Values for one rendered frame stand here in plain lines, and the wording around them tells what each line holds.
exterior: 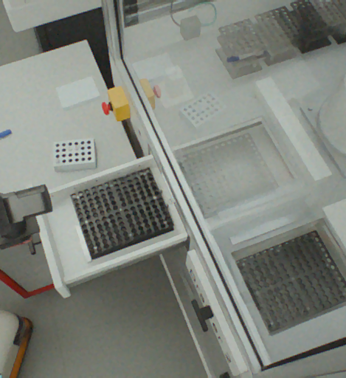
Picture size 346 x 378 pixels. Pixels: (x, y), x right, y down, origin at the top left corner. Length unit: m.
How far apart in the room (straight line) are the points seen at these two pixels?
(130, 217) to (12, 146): 0.51
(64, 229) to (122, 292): 0.84
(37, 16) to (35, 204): 0.94
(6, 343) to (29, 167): 0.70
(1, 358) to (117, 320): 0.50
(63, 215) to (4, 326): 0.67
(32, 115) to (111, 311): 0.92
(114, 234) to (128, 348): 0.92
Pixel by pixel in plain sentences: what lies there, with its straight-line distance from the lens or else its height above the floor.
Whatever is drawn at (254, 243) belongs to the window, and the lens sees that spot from 0.71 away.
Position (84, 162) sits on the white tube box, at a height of 0.80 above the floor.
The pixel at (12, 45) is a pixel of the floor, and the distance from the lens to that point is 2.83.
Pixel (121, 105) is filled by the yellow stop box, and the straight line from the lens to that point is 1.30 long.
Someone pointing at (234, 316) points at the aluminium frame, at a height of 0.99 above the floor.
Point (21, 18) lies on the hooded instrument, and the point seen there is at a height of 0.86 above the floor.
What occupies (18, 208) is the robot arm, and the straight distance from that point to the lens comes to 0.86.
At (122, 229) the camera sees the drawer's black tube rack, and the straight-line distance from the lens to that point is 1.17.
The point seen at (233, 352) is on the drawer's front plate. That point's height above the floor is 0.93.
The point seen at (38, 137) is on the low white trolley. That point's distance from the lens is 1.47.
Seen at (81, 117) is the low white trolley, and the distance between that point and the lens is 1.48.
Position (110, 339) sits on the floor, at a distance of 1.99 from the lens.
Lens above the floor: 1.96
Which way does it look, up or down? 64 degrees down
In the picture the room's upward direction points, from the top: 5 degrees counter-clockwise
